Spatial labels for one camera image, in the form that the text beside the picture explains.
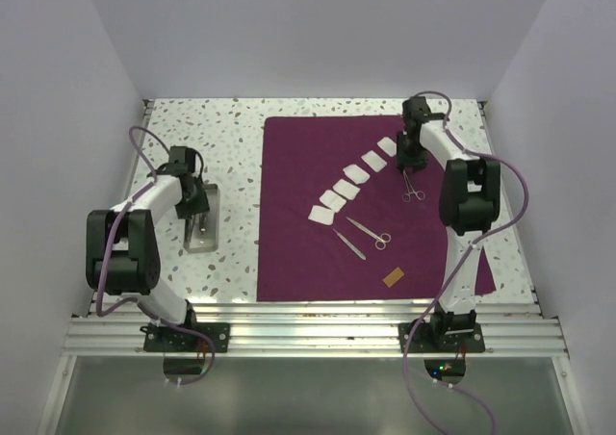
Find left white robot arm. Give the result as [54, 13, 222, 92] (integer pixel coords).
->
[86, 146, 210, 351]

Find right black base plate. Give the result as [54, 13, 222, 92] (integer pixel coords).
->
[398, 320, 486, 354]

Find steel surgical scissors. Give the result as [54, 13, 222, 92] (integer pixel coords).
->
[346, 217, 392, 251]

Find metal instrument tray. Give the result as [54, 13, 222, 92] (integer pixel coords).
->
[184, 184, 220, 253]

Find aluminium rail frame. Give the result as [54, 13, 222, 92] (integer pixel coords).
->
[39, 98, 588, 434]

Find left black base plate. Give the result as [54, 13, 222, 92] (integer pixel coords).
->
[140, 322, 231, 353]

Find white gauze pad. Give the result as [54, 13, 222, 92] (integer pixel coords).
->
[308, 205, 335, 226]
[320, 190, 347, 213]
[333, 179, 360, 200]
[343, 164, 371, 185]
[377, 137, 397, 157]
[361, 150, 387, 172]

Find tan adhesive bandage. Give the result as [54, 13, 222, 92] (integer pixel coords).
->
[383, 268, 404, 288]

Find purple cloth mat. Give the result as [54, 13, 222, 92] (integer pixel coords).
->
[255, 114, 499, 303]

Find steel hemostat clamp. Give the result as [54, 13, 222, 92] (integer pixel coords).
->
[402, 170, 425, 203]

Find steel scalpel handle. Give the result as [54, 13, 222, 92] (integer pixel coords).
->
[333, 229, 367, 261]

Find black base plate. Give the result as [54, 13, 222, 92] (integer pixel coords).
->
[140, 322, 231, 353]
[398, 320, 486, 354]

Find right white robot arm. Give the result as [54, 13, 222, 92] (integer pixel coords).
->
[396, 90, 501, 351]

